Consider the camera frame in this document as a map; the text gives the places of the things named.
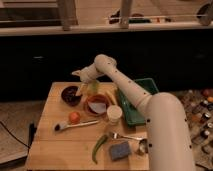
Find purple white lid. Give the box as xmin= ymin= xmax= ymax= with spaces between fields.
xmin=88 ymin=102 xmax=106 ymax=114

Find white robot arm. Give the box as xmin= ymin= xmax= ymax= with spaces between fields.
xmin=72 ymin=54 xmax=196 ymax=171

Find green chili pepper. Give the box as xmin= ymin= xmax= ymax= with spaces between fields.
xmin=92 ymin=134 xmax=108 ymax=164

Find orange tomato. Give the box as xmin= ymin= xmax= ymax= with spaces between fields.
xmin=68 ymin=112 xmax=81 ymax=124

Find wooden table board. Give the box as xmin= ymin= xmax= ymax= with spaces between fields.
xmin=26 ymin=82 xmax=149 ymax=171

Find blue sponge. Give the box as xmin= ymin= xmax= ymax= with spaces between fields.
xmin=109 ymin=141 xmax=131 ymax=161

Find metal measuring cup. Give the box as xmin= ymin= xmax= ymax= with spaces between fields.
xmin=109 ymin=132 xmax=148 ymax=155

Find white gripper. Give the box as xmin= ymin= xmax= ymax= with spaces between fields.
xmin=72 ymin=64 xmax=103 ymax=96

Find green grapes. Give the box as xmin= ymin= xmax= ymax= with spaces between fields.
xmin=87 ymin=80 xmax=99 ymax=95

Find white cup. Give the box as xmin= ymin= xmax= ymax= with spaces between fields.
xmin=107 ymin=105 xmax=123 ymax=125

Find green tray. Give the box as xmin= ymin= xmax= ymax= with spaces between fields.
xmin=116 ymin=78 xmax=159 ymax=127

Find orange bowl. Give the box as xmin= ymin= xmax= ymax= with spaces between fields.
xmin=84 ymin=94 xmax=109 ymax=116

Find dark purple bowl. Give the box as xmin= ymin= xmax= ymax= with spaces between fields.
xmin=61 ymin=86 xmax=82 ymax=106

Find black-tipped brush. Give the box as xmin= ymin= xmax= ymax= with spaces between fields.
xmin=54 ymin=120 xmax=98 ymax=132

